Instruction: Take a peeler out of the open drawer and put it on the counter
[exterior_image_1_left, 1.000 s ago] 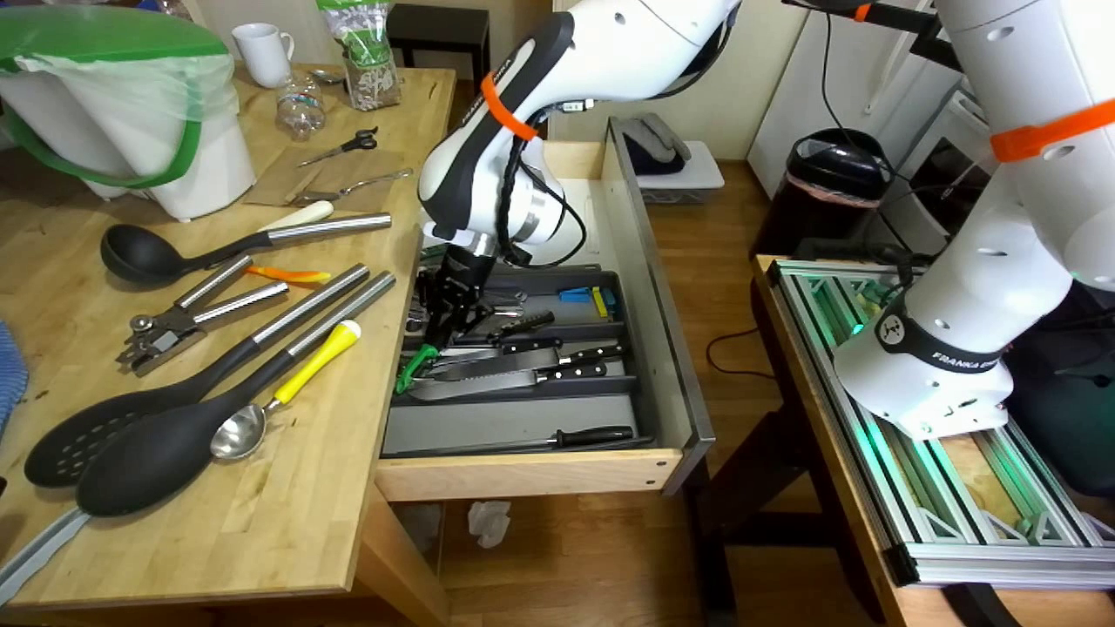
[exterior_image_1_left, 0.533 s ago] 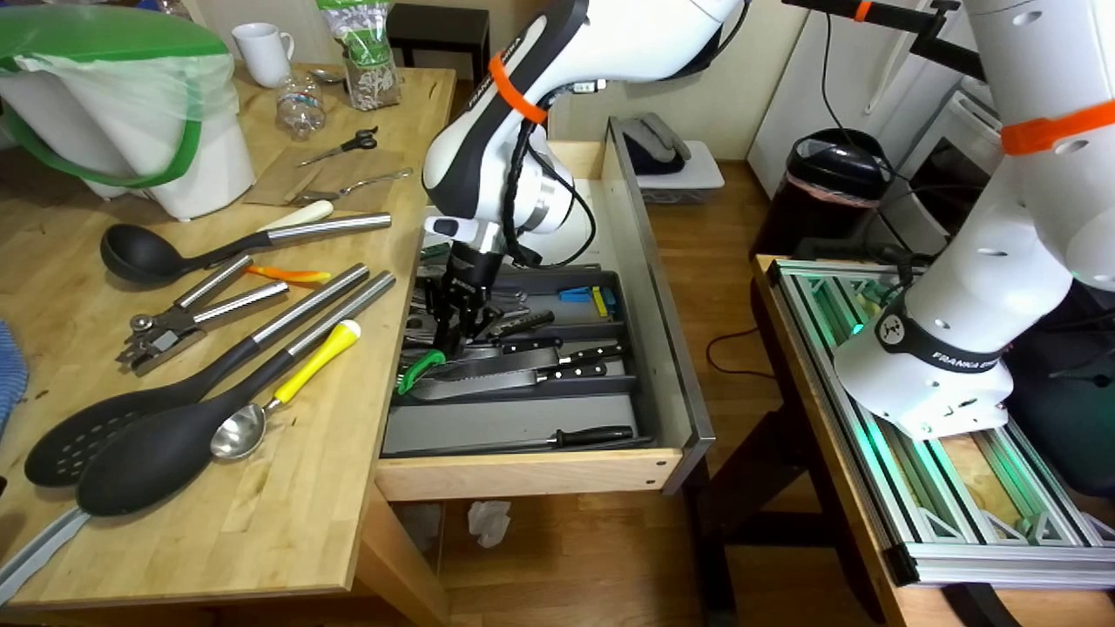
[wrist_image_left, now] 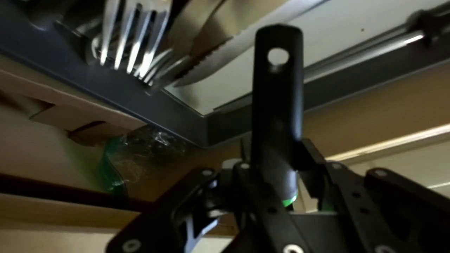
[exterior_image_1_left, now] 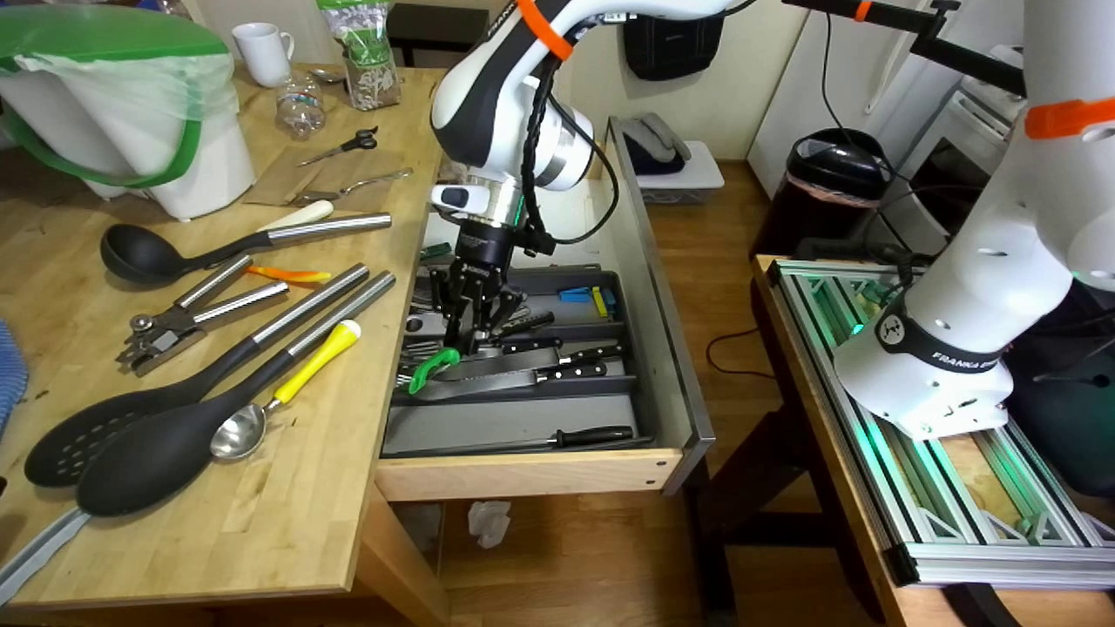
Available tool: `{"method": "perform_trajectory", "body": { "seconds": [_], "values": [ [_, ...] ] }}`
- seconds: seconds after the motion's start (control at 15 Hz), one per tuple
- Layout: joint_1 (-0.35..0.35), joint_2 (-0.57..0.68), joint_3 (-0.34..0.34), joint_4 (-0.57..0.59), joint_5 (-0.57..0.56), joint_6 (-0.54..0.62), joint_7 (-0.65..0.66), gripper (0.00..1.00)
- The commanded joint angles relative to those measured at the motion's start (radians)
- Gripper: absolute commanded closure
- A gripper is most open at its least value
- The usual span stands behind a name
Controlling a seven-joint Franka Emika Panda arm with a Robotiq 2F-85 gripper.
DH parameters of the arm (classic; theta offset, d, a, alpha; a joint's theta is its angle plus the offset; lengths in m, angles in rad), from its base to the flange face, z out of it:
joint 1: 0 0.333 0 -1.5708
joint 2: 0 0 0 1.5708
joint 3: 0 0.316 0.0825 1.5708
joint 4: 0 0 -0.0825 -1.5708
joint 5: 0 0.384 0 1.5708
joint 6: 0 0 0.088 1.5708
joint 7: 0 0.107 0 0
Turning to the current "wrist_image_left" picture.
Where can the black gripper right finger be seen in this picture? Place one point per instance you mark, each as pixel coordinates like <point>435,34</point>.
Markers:
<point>403,211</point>

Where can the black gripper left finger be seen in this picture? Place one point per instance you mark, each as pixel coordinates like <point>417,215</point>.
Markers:
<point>150,225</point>

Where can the black peeler with green collar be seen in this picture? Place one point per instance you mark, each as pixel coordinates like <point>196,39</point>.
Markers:
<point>276,116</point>

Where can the wooden drawer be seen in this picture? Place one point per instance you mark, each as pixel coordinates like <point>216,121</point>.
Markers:
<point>375,108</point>

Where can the clear plastic wrap green print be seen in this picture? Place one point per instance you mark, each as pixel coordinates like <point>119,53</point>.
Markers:
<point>141,154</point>

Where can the dark grey cutlery tray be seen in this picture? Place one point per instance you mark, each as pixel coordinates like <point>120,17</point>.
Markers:
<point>141,107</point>

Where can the silver fork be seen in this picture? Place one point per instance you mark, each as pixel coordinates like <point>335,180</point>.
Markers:
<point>162,64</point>
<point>134,32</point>

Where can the silver table knife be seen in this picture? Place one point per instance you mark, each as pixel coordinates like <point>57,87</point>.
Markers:
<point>198,22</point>

